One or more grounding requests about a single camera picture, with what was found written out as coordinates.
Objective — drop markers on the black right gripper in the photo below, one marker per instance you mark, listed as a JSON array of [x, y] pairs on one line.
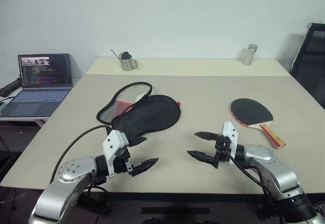
[[221, 149]]

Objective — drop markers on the black office chair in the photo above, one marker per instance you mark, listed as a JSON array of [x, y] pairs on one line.
[[311, 64]]

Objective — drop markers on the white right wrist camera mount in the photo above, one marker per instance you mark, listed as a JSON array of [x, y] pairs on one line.
[[231, 132]]

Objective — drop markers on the steel shaker bottle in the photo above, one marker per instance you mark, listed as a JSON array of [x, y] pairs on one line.
[[248, 55]]

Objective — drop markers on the steel pitcher with spout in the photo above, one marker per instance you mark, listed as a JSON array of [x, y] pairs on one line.
[[128, 64]]

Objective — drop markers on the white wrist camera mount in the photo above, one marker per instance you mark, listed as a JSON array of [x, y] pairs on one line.
[[113, 142], [231, 132]]

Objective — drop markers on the dark rounded shape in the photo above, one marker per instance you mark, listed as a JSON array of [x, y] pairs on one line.
[[150, 221]]

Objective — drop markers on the black zippered paddle case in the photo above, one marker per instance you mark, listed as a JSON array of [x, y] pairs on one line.
[[152, 112]]

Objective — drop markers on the open grey laptop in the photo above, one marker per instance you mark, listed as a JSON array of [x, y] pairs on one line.
[[38, 99]]

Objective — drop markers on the black power strip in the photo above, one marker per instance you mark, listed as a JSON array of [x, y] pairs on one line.
[[10, 87]]

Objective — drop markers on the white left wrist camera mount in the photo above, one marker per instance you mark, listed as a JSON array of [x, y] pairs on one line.
[[113, 142]]

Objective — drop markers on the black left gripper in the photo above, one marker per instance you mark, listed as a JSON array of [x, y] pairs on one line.
[[122, 163]]

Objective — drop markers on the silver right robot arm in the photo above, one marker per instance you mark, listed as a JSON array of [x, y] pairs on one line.
[[276, 173]]

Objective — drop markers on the black object in pitcher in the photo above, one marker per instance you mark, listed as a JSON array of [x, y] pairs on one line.
[[125, 55]]

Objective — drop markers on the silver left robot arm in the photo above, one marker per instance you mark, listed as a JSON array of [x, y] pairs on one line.
[[66, 173]]

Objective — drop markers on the black red table tennis paddle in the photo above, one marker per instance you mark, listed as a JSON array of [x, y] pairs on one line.
[[248, 109]]

